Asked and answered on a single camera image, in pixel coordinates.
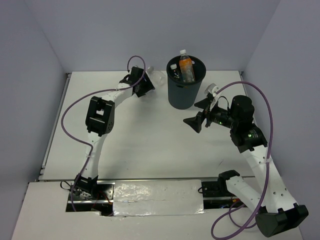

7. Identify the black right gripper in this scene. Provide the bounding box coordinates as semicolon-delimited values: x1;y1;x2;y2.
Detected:
183;96;238;133

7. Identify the green label clear bottle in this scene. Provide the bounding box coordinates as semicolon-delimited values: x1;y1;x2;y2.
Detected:
170;63;182;81

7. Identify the orange label juice bottle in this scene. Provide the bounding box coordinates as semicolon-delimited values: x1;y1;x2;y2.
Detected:
179;49;196;83

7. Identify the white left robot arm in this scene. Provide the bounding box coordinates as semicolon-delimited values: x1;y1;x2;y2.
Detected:
74;66;155;199

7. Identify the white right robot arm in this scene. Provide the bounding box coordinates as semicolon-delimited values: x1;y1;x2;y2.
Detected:
184;93;309;238

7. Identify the dark grey plastic bin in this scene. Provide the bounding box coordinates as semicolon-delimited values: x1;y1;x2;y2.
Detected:
166;55;207;110

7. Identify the clear empty plastic bottle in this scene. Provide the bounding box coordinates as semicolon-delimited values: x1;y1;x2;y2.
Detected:
146;66;166;87

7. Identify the silver foil covered panel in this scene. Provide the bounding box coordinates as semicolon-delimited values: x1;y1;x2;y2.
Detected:
113;179;205;217

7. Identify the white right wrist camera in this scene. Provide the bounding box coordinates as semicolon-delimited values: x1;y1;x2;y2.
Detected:
204;83;221;111

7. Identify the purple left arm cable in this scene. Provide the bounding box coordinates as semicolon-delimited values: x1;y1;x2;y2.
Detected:
61;55;146;213

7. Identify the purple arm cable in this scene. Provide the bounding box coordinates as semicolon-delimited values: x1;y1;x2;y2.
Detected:
211;81;273;239
61;55;146;213

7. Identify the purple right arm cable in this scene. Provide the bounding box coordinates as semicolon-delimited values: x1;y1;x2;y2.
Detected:
211;81;273;239

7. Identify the metal base rail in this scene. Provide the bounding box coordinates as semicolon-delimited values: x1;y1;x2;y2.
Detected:
65;178;241;217

